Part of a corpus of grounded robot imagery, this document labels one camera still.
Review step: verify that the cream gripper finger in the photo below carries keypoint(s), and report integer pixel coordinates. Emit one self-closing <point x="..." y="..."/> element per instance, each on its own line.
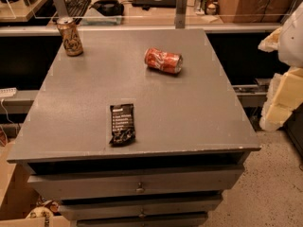
<point x="285" y="94"/>
<point x="270" y="43"/>

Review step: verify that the red coke can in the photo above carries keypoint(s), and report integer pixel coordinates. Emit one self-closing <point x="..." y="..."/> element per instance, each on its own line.
<point x="163" y="61"/>

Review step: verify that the gold soda can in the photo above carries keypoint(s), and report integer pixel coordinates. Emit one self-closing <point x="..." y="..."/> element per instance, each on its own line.
<point x="70" y="36"/>

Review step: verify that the grey drawer cabinet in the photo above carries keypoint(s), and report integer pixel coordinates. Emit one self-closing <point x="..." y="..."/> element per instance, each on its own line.
<point x="192" y="118"/>

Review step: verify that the top grey drawer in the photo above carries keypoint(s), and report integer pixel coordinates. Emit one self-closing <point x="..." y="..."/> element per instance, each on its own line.
<point x="104" y="184"/>

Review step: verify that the grey drawer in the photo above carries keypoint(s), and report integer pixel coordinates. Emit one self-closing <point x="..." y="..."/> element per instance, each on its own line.
<point x="146" y="206"/>
<point x="171" y="220"/>
<point x="104" y="184"/>

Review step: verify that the black laptop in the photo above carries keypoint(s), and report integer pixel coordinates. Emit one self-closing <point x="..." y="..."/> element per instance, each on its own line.
<point x="155" y="3"/>

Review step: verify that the middle grey drawer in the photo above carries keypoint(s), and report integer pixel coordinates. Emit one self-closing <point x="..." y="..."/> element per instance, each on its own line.
<point x="146" y="206"/>

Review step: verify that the bottom grey drawer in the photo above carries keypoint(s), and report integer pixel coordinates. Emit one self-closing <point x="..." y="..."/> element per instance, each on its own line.
<point x="171" y="220"/>

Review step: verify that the black snack bar wrapper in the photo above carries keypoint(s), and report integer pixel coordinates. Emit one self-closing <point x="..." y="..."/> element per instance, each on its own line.
<point x="122" y="119"/>

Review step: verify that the black headphones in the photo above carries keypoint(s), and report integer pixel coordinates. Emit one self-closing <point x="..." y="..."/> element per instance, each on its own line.
<point x="108" y="7"/>

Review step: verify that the black keyboard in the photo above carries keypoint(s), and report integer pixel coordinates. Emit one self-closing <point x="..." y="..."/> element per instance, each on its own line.
<point x="76" y="9"/>

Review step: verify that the cardboard box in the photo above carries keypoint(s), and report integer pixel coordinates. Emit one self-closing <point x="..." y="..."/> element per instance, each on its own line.
<point x="17" y="198"/>

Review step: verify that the grey metal post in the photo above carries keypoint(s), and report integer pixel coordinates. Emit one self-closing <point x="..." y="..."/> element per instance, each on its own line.
<point x="181" y="10"/>
<point x="61" y="8"/>

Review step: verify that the grey metal post left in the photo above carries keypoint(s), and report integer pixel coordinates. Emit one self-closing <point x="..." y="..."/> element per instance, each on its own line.
<point x="61" y="8"/>

